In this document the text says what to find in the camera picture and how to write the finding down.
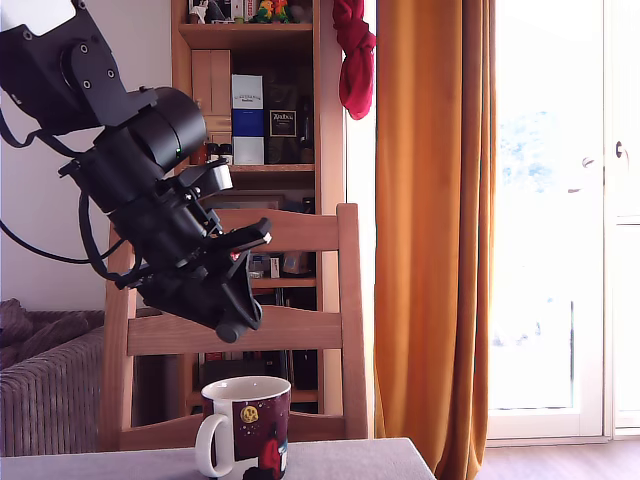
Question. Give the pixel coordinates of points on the red coffee mug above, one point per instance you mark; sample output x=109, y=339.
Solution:
x=260, y=400

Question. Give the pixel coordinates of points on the wooden chair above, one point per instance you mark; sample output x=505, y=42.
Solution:
x=310, y=330

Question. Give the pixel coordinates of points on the small dark bottle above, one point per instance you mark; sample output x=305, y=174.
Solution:
x=226, y=152
x=212, y=154

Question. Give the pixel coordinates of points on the white and blue box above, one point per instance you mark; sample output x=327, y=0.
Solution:
x=247, y=120

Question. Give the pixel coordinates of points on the wooden box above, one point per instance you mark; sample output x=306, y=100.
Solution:
x=210, y=90

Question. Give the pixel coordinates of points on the black box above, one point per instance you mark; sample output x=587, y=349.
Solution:
x=282, y=135

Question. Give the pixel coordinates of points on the dark brown bottle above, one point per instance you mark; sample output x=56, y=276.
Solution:
x=306, y=135

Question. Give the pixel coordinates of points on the orange curtain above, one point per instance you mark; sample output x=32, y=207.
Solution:
x=425, y=200

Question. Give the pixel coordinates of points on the wooden bookshelf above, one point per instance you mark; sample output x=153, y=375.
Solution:
x=240, y=36

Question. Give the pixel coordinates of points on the green and yellow plush toy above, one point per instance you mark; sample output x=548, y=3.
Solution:
x=272, y=11

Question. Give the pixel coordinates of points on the red cloth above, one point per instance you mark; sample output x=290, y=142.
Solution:
x=357, y=75

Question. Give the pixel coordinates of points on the white glass door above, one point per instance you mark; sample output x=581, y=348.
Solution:
x=610, y=300

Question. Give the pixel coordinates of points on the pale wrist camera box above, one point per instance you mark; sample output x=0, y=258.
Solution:
x=220, y=177

